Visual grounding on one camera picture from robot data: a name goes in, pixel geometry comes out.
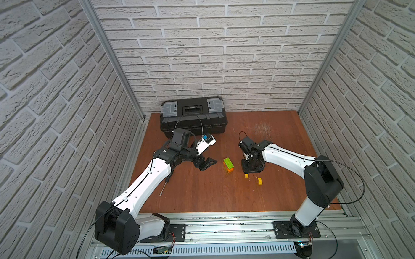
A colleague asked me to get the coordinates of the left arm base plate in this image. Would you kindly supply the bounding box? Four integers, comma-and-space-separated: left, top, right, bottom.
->
140, 224, 186, 243

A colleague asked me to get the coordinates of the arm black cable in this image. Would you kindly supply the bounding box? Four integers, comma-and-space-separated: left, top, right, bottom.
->
69, 112, 209, 259
237, 126, 369, 259

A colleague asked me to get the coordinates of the green long lego brick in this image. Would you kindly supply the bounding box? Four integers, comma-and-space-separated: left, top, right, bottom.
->
223, 157, 234, 167

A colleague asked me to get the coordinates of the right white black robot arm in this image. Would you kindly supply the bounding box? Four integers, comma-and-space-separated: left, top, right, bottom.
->
238, 137, 344, 238

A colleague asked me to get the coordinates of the black plastic toolbox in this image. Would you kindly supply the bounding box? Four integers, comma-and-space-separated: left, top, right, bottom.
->
160, 97, 228, 138

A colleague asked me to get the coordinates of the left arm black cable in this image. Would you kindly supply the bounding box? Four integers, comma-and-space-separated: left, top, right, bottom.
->
69, 112, 209, 259

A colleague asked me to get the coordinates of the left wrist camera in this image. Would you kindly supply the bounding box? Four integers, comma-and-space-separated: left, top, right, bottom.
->
196, 133, 216, 155

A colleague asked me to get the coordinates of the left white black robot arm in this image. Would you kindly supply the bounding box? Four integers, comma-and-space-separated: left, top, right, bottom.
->
94, 128, 216, 255

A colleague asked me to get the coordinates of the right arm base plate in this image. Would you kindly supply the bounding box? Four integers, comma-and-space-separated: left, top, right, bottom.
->
272, 220, 321, 240

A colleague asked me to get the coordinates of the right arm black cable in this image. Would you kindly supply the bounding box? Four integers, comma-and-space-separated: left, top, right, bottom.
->
237, 126, 369, 259

